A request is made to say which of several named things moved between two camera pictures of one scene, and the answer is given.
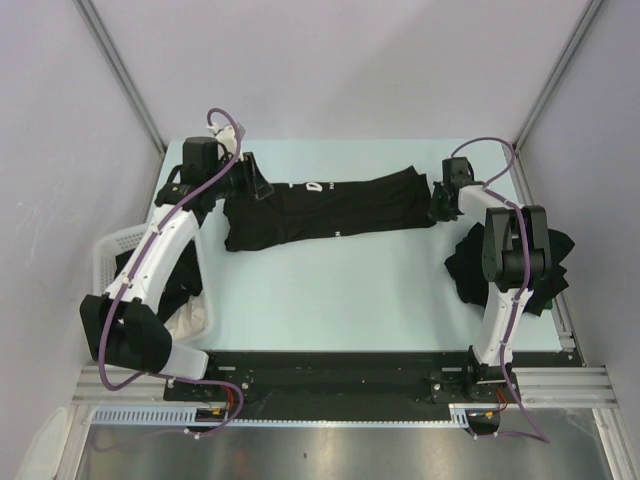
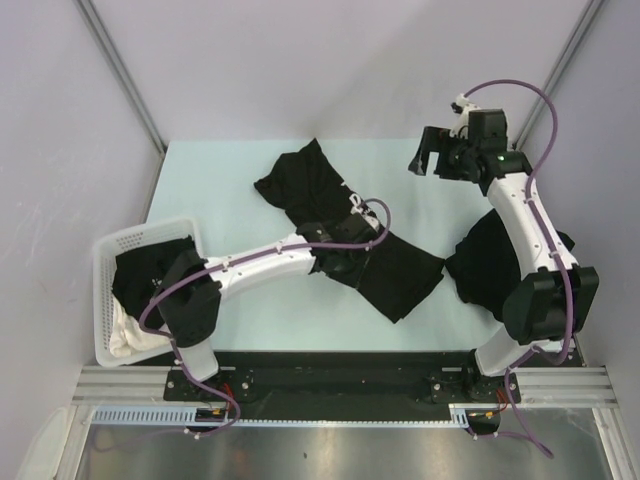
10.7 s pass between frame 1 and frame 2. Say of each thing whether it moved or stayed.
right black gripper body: moved
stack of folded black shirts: stayed
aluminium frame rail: stayed
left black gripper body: moved
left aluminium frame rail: stayed
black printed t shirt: moved
